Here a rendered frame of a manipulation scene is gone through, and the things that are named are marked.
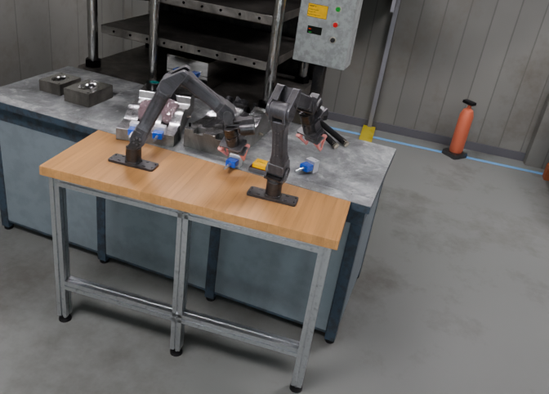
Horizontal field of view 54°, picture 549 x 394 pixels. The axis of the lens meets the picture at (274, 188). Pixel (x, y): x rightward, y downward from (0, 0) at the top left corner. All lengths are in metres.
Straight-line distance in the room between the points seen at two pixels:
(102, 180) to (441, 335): 1.83
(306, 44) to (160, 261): 1.40
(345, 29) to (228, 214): 1.39
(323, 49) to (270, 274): 1.26
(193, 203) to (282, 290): 0.78
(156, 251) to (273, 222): 0.99
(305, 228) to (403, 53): 3.49
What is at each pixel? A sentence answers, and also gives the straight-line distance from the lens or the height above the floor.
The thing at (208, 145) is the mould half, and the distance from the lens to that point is 2.43.
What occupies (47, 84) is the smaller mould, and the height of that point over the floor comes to 0.84.
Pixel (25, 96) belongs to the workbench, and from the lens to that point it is 3.03.
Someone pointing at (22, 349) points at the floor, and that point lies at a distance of 2.65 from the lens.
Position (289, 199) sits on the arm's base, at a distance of 2.12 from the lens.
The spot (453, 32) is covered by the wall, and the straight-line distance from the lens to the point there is 5.24.
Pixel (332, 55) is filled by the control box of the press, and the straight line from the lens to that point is 3.04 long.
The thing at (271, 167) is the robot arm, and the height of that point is 0.93.
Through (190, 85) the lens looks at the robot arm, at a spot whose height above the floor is 1.17.
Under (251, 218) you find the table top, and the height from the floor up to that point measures 0.80.
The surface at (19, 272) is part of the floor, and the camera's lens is 3.07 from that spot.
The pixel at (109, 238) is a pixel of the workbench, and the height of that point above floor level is 0.18.
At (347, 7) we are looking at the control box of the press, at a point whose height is 1.40.
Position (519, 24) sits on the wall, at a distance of 5.29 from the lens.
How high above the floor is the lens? 1.81
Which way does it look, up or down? 27 degrees down
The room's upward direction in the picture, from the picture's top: 9 degrees clockwise
